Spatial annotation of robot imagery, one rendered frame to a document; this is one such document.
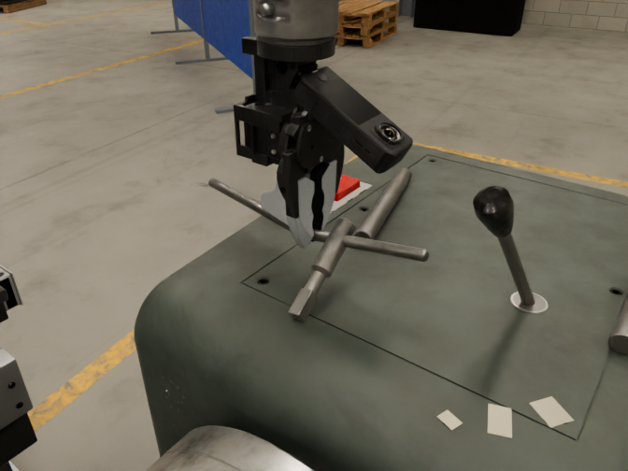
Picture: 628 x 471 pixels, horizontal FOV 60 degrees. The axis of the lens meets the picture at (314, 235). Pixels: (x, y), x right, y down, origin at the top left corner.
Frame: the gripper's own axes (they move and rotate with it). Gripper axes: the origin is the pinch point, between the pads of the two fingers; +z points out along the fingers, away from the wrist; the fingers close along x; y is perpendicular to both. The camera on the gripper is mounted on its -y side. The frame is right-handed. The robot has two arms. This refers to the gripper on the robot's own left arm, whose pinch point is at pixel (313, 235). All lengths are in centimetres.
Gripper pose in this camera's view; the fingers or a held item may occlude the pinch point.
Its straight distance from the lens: 58.7
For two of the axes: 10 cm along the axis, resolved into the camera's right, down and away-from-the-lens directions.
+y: -8.0, -3.1, 5.1
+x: -5.9, 4.1, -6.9
